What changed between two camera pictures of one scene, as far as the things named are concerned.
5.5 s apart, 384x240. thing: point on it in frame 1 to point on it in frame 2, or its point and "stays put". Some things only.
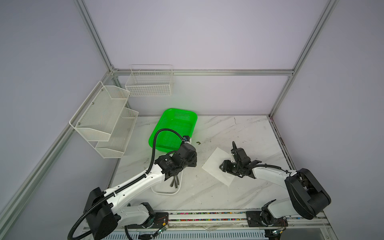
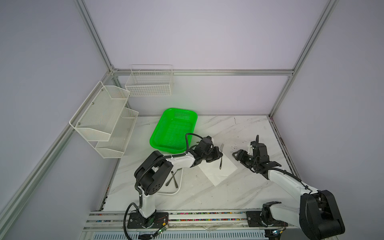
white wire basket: x=150 y=80 stays put
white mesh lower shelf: x=120 y=136 stays put
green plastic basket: x=182 y=121 stays put
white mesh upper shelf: x=96 y=119 stays put
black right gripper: x=225 y=167 to x=240 y=156
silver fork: x=172 y=183 to x=221 y=148
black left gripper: x=193 y=162 to x=217 y=154
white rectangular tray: x=164 y=186 stays put
